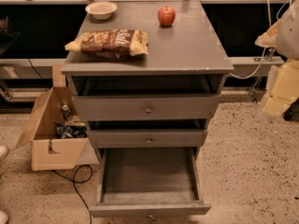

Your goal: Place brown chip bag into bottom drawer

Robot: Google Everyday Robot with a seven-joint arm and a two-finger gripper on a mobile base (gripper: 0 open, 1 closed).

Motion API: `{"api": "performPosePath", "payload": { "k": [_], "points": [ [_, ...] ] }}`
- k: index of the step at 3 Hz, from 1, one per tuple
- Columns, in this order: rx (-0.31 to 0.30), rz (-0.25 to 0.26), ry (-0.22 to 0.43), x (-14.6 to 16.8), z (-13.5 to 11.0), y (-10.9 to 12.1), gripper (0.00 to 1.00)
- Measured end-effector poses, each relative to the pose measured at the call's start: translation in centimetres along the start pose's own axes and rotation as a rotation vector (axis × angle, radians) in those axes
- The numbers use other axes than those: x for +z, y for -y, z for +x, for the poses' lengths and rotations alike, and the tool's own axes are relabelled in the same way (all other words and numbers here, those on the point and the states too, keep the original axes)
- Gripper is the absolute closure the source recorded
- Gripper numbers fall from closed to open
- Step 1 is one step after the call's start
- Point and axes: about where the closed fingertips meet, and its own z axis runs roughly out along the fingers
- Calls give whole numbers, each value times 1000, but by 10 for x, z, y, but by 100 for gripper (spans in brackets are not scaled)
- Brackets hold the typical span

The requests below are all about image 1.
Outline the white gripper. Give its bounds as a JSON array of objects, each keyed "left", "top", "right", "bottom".
[{"left": 255, "top": 0, "right": 299, "bottom": 120}]

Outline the brown chip bag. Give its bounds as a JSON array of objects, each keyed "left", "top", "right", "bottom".
[{"left": 64, "top": 29, "right": 149, "bottom": 59}]

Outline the grey drawer cabinet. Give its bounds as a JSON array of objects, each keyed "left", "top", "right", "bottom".
[{"left": 61, "top": 0, "right": 235, "bottom": 156}]

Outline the grey top drawer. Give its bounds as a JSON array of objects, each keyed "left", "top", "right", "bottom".
[{"left": 73, "top": 94, "right": 220, "bottom": 121}]

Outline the grey drawer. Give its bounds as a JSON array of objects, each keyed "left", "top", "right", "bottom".
[
  {"left": 88, "top": 129, "right": 207, "bottom": 148},
  {"left": 73, "top": 94, "right": 220, "bottom": 121},
  {"left": 89, "top": 147, "right": 211, "bottom": 217}
]

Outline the grey bottom drawer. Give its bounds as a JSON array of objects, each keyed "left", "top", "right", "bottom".
[{"left": 89, "top": 147, "right": 211, "bottom": 217}]

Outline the grey middle drawer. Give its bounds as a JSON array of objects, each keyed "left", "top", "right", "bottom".
[{"left": 88, "top": 129, "right": 207, "bottom": 148}]

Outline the blue snack bag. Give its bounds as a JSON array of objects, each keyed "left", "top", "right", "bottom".
[{"left": 55, "top": 122, "right": 87, "bottom": 139}]

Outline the red apple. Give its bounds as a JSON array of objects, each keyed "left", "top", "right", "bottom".
[{"left": 158, "top": 6, "right": 176, "bottom": 26}]

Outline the white bowl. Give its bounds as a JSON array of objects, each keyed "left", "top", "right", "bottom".
[{"left": 85, "top": 1, "right": 118, "bottom": 21}]

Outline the metal can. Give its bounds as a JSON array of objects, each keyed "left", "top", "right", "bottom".
[{"left": 62, "top": 105, "right": 72, "bottom": 120}]

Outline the cardboard box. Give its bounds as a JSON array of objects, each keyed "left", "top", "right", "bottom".
[{"left": 16, "top": 87, "right": 94, "bottom": 171}]

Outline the white shoe upper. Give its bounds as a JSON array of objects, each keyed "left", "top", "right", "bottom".
[{"left": 0, "top": 146, "right": 8, "bottom": 161}]

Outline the white shoe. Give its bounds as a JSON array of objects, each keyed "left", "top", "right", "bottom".
[
  {"left": 0, "top": 211, "right": 8, "bottom": 224},
  {"left": 0, "top": 146, "right": 8, "bottom": 161}
]

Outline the white shoe lower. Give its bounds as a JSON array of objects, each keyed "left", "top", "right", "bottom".
[{"left": 0, "top": 211, "right": 8, "bottom": 224}]

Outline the white hanging cable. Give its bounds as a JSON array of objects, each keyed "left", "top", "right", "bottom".
[{"left": 229, "top": 0, "right": 293, "bottom": 80}]

